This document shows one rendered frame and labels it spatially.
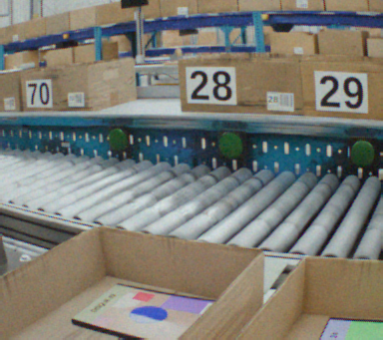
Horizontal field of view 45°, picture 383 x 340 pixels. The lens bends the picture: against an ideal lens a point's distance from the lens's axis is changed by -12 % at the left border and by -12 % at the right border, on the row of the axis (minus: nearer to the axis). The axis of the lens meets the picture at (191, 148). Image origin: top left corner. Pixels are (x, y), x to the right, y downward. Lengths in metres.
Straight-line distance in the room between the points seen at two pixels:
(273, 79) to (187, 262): 0.80
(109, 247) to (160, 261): 0.09
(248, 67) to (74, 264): 0.88
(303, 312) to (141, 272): 0.27
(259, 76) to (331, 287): 0.90
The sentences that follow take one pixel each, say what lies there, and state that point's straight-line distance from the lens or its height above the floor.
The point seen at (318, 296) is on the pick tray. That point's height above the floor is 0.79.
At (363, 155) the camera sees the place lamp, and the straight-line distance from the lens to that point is 1.32.
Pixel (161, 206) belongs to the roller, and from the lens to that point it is 1.19.
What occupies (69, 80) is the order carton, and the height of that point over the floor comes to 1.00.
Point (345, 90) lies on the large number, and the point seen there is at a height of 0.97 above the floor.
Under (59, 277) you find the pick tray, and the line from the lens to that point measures 0.75.
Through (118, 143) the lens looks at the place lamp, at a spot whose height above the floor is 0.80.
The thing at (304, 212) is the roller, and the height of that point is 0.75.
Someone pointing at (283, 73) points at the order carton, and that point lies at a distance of 1.42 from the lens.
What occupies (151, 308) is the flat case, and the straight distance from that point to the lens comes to 0.71.
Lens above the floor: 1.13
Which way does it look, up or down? 13 degrees down
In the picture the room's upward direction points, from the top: 4 degrees counter-clockwise
